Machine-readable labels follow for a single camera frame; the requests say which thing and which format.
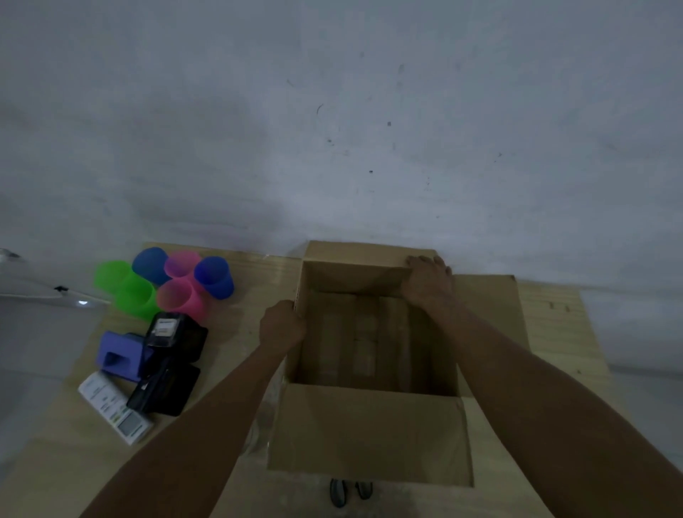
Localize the person's left hand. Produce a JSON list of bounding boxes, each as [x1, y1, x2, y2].
[[258, 300, 308, 357]]

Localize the person's right hand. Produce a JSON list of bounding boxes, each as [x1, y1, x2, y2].
[[400, 255, 455, 321]]

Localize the blue plastic cup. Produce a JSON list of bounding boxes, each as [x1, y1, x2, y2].
[[132, 246, 171, 287], [194, 255, 235, 301]]

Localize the black case with white label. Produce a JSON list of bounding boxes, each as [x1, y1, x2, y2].
[[144, 312, 209, 364]]

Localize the black rectangular pouch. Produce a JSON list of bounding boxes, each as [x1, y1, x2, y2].
[[126, 360, 201, 417]]

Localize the brown cardboard box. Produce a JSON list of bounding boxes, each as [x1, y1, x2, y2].
[[266, 240, 532, 487]]

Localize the green plastic cup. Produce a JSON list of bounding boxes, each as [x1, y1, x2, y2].
[[94, 260, 134, 293], [115, 275, 161, 322]]

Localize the purple plastic holder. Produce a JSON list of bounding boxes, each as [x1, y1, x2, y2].
[[95, 330, 156, 383]]

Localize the white remote control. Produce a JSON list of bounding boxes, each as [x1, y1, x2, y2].
[[78, 371, 154, 447]]

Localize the person's right forearm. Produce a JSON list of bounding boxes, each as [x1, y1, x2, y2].
[[426, 304, 683, 518]]

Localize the person's left forearm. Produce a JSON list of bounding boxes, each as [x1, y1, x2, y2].
[[80, 341, 305, 518]]

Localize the black handled scissors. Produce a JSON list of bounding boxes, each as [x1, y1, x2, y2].
[[329, 478, 374, 508]]

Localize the white floor cable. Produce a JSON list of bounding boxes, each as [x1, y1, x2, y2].
[[0, 255, 110, 308]]

